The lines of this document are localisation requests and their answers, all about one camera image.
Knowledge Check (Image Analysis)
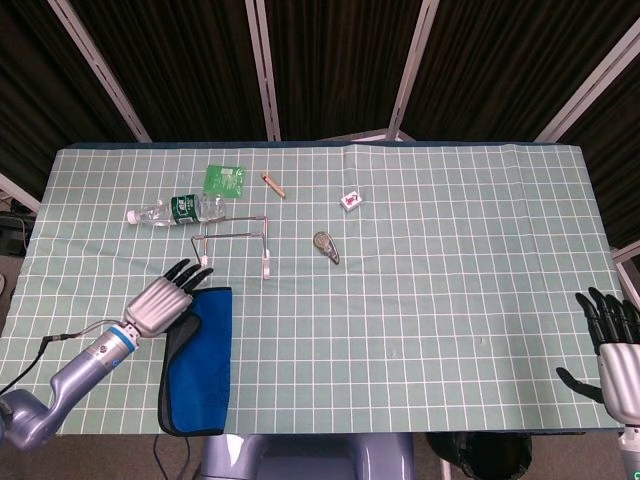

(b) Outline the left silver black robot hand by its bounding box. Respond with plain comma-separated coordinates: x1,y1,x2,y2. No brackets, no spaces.
122,258,215,337

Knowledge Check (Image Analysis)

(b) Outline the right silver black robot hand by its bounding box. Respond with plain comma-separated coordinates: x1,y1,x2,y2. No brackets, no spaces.
555,286,640,426

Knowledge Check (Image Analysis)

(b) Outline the dark blue cloth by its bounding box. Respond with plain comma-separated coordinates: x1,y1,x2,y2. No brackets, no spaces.
157,285,235,437

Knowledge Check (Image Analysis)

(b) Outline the clear plastic water bottle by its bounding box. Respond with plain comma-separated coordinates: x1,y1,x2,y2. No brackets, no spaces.
126,192,227,229

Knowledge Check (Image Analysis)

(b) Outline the green plastic packet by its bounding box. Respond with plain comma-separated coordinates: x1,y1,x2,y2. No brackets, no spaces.
202,163,247,200

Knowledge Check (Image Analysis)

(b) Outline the black equipment box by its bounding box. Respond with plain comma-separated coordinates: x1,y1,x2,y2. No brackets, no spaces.
0,212,34,257

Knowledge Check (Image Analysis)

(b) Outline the grey correction tape dispenser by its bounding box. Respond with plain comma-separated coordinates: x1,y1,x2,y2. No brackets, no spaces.
312,230,343,265

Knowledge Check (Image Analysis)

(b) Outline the green checked tablecloth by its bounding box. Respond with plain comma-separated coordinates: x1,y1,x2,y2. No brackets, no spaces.
0,142,617,436

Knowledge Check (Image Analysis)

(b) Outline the blue-grey robot torso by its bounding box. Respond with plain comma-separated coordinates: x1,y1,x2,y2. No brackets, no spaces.
199,432,416,480

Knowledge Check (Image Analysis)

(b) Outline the white mahjong tile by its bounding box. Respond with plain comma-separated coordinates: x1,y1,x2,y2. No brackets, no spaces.
339,188,365,212

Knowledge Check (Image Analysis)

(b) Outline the dark brown curtain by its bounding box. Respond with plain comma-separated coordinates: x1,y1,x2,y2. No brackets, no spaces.
0,0,640,251

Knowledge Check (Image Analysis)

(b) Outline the white partition post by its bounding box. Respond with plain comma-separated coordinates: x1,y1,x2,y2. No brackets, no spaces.
243,0,282,141
47,0,153,143
533,22,640,144
0,172,42,214
319,0,441,144
610,244,640,306

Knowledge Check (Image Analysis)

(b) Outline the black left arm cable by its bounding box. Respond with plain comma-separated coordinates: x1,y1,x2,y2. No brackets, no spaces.
0,319,126,396

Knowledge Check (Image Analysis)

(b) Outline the black floor cable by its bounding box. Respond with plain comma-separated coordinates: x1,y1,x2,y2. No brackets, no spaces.
152,433,191,480

